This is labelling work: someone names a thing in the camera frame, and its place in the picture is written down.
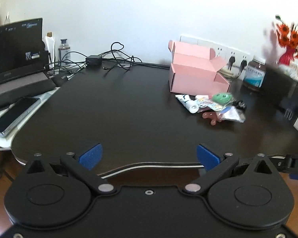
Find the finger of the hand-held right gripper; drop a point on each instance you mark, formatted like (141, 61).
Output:
(280, 164)

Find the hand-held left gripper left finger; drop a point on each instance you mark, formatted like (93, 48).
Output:
(90, 155)

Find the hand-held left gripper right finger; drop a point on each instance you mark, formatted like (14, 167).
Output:
(208, 157)

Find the pinkish brown rubber toy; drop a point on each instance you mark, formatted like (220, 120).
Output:
(211, 117)

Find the clear plastic packet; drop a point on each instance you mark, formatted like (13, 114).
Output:
(232, 115)

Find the cartoon thank-you card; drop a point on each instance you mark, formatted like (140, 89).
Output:
(208, 103)

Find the white squeeze tube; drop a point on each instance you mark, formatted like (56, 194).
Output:
(186, 101)

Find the green frog toy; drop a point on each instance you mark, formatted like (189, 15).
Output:
(221, 97)

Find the black bow hair clip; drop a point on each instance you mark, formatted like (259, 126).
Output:
(239, 104)

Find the pink cardboard box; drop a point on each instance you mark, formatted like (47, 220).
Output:
(193, 79)

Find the black desktop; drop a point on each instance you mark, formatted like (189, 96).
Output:
(126, 109)

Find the black storage box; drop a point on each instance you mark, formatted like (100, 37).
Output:
(280, 86)

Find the black computer mouse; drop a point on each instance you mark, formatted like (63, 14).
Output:
(59, 80)

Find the smartphone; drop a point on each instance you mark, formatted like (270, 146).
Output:
(15, 115)

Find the brown supplement bottle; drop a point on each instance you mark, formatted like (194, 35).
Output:
(254, 79)

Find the cotton swab container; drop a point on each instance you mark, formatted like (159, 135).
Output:
(296, 72)

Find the black power adapter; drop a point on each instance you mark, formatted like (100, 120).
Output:
(93, 60)

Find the dark grey flat device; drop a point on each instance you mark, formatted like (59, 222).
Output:
(19, 89)

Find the black plug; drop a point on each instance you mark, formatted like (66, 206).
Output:
(232, 60)
(243, 64)

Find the clear labelled bottle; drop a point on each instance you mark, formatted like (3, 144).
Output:
(64, 53)

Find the red vase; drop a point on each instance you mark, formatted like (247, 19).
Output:
(288, 57)

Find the white tube with brown cap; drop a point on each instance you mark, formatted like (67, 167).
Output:
(49, 47)

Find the orange artificial flowers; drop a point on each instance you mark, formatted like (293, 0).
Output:
(291, 37)

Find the black monitor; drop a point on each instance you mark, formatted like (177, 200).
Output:
(12, 49)

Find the small clear dropper bottle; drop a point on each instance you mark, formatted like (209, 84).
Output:
(7, 18)

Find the white wall socket panel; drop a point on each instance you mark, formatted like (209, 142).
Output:
(236, 52)

